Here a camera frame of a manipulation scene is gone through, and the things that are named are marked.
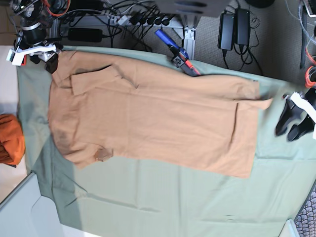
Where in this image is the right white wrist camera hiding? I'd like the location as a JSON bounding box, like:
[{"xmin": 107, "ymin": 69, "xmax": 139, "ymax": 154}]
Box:
[{"xmin": 6, "ymin": 49, "xmax": 25, "ymax": 66}]

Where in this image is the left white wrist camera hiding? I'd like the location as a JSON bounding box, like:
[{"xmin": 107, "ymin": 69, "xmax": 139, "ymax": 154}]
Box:
[{"xmin": 312, "ymin": 124, "xmax": 316, "ymax": 140}]

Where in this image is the aluminium frame bracket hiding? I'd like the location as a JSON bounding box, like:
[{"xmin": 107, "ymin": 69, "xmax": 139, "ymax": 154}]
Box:
[{"xmin": 173, "ymin": 13, "xmax": 200, "ymax": 60}]

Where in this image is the black power adapter pair right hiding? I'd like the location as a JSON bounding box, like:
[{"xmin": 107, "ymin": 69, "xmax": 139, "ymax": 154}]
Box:
[{"xmin": 235, "ymin": 8, "xmax": 250, "ymax": 46}]

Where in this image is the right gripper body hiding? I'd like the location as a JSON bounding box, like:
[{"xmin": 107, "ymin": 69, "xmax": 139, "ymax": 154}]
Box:
[{"xmin": 14, "ymin": 23, "xmax": 62, "ymax": 62}]

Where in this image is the black power adapter pair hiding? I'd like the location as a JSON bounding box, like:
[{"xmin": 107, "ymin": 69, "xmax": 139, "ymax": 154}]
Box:
[
  {"xmin": 218, "ymin": 13, "xmax": 235, "ymax": 50},
  {"xmin": 235, "ymin": 8, "xmax": 250, "ymax": 46}
]

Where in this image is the tan orange T-shirt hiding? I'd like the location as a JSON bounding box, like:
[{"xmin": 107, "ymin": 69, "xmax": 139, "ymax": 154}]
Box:
[{"xmin": 48, "ymin": 51, "xmax": 271, "ymax": 178}]

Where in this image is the black power brick left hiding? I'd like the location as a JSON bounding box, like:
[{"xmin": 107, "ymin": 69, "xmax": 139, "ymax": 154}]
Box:
[{"xmin": 67, "ymin": 28, "xmax": 103, "ymax": 42}]

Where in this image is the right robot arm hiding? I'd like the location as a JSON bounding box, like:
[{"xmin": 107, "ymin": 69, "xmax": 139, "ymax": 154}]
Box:
[{"xmin": 6, "ymin": 0, "xmax": 71, "ymax": 74}]

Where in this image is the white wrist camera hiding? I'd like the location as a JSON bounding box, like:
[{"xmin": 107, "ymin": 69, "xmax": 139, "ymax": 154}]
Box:
[
  {"xmin": 312, "ymin": 124, "xmax": 316, "ymax": 140},
  {"xmin": 6, "ymin": 49, "xmax": 25, "ymax": 66}
]

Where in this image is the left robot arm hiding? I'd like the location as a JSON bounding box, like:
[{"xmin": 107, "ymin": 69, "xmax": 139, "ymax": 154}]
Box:
[{"xmin": 275, "ymin": 0, "xmax": 316, "ymax": 142}]

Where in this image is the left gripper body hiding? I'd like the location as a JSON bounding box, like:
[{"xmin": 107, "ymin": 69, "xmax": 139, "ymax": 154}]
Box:
[{"xmin": 283, "ymin": 89, "xmax": 316, "ymax": 123}]

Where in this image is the black power adapter pair left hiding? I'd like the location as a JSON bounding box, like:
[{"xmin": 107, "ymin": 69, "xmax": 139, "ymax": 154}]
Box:
[{"xmin": 218, "ymin": 13, "xmax": 235, "ymax": 50}]

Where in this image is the white plastic bin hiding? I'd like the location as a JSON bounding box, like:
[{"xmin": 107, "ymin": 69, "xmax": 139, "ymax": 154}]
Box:
[{"xmin": 0, "ymin": 173, "xmax": 64, "ymax": 237}]

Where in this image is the green table cloth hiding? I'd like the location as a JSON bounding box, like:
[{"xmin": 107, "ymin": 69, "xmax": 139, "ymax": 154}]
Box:
[{"xmin": 15, "ymin": 44, "xmax": 316, "ymax": 237}]

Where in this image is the folded orange cloth pile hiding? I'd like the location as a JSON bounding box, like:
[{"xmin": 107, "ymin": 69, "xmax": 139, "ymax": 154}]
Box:
[{"xmin": 0, "ymin": 114, "xmax": 25, "ymax": 167}]

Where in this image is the blue clamp at centre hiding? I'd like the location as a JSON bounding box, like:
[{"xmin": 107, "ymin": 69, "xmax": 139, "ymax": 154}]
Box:
[{"xmin": 155, "ymin": 29, "xmax": 201, "ymax": 77}]

